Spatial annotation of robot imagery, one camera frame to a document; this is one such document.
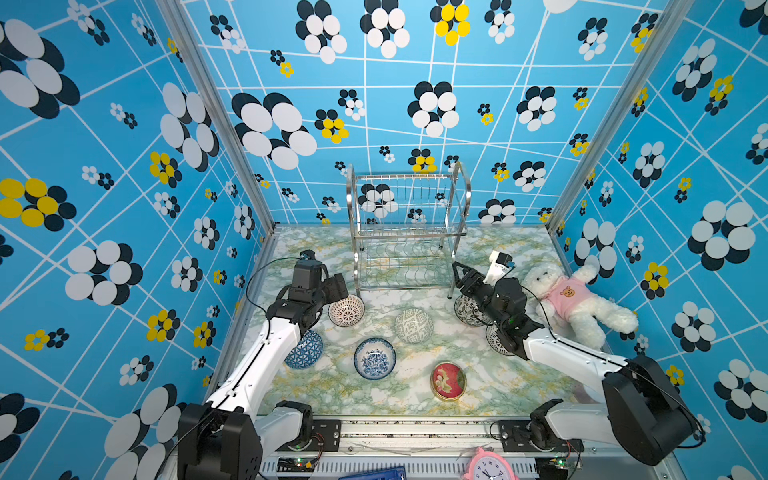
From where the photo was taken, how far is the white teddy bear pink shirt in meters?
0.81

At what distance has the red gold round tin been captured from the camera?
0.79 metres

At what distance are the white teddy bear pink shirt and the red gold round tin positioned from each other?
0.33 metres
